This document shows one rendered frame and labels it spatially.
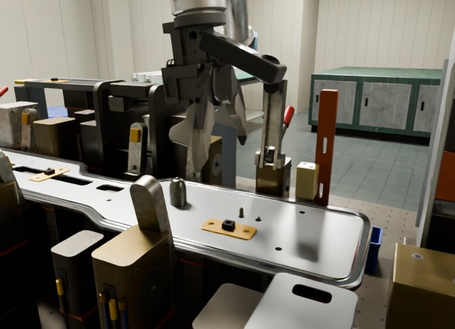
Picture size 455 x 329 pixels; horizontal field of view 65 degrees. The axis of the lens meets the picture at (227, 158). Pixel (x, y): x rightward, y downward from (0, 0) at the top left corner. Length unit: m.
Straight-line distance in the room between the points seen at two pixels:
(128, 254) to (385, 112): 5.07
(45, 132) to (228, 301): 0.74
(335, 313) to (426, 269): 0.10
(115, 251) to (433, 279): 0.34
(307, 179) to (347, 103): 4.80
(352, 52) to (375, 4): 0.92
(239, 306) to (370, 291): 0.58
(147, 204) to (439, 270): 0.33
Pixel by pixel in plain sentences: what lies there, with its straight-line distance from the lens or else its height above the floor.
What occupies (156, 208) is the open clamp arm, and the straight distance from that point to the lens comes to 0.46.
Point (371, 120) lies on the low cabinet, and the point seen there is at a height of 0.27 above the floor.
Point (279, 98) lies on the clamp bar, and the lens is 0.69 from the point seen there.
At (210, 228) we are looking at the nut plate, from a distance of 0.57.
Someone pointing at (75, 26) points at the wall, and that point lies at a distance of 4.40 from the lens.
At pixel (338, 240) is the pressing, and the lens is 0.57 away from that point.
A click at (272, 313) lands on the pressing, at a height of 1.00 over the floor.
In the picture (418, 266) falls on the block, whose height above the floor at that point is 1.06.
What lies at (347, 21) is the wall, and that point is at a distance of 7.81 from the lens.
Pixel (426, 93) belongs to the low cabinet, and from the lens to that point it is 5.32.
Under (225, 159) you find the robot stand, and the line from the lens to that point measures 1.39.
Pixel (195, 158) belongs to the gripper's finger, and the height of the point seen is 1.14.
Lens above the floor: 1.28
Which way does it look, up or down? 18 degrees down
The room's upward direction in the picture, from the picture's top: straight up
